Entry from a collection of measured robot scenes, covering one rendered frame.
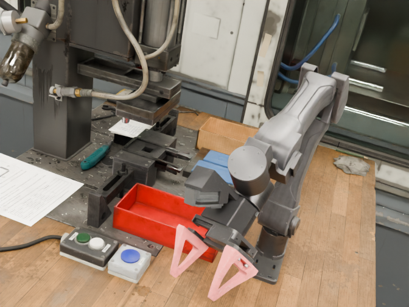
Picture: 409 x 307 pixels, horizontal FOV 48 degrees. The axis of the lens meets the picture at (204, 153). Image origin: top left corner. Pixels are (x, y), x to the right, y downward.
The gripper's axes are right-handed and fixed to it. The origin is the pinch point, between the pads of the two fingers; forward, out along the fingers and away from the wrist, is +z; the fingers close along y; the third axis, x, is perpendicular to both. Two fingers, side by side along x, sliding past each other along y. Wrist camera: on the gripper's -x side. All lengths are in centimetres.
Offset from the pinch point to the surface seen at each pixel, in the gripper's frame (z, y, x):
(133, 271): 3.6, -24.6, 8.0
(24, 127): -23, -177, 18
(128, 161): -18, -51, 6
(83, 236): 3.5, -36.5, 0.7
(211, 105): -65, -89, 41
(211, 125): -50, -68, 33
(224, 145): -44, -56, 33
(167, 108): -34, -46, 3
